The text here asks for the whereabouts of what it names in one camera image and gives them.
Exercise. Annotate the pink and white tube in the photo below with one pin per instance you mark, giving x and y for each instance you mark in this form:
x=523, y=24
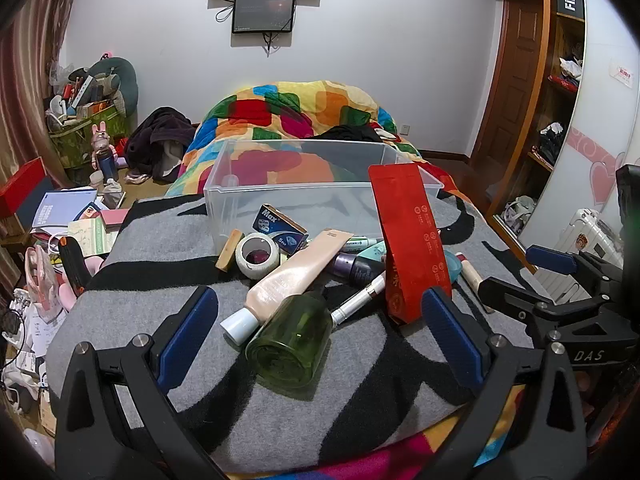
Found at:
x=470, y=275

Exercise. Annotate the white suitcase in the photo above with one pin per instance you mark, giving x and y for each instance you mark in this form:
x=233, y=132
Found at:
x=585, y=240

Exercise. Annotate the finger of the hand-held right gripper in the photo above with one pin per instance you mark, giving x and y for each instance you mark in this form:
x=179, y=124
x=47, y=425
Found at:
x=550, y=258
x=520, y=300

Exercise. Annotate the pink bunny figure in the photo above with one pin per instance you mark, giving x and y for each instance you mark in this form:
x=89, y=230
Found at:
x=102, y=147

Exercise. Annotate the blue book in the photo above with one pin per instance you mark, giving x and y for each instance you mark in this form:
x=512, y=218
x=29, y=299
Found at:
x=60, y=207

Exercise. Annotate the wooden door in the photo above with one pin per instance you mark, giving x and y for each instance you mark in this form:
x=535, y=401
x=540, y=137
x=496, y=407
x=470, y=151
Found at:
x=510, y=75

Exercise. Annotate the beige tube with white cap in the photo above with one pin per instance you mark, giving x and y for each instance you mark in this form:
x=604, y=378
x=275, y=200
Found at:
x=295, y=275

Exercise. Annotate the black and orange tool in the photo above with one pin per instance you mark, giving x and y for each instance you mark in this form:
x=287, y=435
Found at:
x=74, y=265

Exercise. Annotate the white tape roll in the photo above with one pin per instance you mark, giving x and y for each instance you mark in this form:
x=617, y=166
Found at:
x=244, y=260

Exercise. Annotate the grey neck pillow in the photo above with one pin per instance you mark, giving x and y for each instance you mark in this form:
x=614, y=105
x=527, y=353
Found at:
x=127, y=80

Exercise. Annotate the green booklet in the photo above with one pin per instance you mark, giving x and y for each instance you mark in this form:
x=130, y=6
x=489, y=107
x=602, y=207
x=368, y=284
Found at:
x=92, y=237

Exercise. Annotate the small wall screen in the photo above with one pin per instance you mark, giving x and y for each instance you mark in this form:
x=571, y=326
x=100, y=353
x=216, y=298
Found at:
x=264, y=12

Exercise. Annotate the green glass bottle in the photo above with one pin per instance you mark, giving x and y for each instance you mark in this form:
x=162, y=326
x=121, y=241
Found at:
x=290, y=340

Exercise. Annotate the black garment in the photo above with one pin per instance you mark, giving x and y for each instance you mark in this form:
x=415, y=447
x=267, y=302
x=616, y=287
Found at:
x=345, y=134

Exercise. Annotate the pink flat box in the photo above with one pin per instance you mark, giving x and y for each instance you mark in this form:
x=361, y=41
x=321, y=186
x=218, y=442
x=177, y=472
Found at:
x=115, y=220

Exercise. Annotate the red box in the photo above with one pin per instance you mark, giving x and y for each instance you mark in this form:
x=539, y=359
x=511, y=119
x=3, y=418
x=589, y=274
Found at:
x=20, y=190

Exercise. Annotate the striped curtain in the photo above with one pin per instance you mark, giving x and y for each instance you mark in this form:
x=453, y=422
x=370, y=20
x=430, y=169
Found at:
x=30, y=85

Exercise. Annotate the grey and black blanket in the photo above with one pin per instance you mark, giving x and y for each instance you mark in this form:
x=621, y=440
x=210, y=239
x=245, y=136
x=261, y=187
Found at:
x=150, y=260

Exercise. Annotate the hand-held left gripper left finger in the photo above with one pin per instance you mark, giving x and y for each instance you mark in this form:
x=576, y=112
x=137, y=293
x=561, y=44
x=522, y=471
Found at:
x=192, y=332

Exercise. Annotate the small blue box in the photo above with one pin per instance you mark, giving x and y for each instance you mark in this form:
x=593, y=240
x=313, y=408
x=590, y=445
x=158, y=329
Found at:
x=280, y=230

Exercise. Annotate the wooden wardrobe shelf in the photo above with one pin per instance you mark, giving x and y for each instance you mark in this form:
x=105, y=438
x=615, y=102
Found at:
x=547, y=85

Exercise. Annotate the white and brown pen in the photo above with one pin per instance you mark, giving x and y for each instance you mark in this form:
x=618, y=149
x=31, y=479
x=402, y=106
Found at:
x=355, y=302

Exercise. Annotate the dark clothing pile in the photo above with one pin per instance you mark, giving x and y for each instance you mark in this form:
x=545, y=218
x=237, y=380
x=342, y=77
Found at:
x=160, y=130

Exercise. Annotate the green storage basket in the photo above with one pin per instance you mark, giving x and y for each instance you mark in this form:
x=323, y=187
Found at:
x=75, y=145

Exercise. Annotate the pink bag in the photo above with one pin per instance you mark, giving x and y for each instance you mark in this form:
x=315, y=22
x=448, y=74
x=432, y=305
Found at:
x=42, y=280

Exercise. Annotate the clear plastic bin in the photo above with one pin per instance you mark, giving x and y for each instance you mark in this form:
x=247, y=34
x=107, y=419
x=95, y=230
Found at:
x=300, y=200

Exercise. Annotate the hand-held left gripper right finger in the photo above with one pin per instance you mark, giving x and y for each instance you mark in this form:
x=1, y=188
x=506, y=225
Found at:
x=452, y=337

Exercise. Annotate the colourful patchwork quilt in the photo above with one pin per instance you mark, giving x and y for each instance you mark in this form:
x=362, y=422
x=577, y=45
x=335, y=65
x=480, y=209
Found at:
x=300, y=105

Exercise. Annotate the red pouch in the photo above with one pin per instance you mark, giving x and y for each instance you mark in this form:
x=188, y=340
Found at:
x=410, y=240

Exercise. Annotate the white heart sliding door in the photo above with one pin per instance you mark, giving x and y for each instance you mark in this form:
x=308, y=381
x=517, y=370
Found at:
x=605, y=110

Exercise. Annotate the teal round case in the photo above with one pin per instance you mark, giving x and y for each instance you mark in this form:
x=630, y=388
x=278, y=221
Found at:
x=455, y=267

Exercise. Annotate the purple bottle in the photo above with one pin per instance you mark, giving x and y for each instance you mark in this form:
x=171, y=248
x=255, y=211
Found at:
x=350, y=265

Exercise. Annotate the tan wooden block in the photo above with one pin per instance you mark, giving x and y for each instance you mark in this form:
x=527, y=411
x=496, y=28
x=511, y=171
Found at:
x=229, y=252

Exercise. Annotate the marker pen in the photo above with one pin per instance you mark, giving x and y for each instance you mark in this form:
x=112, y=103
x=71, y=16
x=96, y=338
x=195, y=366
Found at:
x=357, y=246

